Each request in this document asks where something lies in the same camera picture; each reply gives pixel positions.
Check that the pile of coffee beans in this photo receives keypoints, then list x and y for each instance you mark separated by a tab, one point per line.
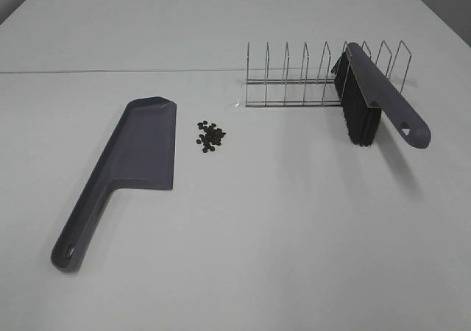
210	136

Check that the purple plastic dustpan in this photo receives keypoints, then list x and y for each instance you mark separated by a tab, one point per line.
138	155

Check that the metal wire rack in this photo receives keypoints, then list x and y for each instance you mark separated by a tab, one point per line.
303	82

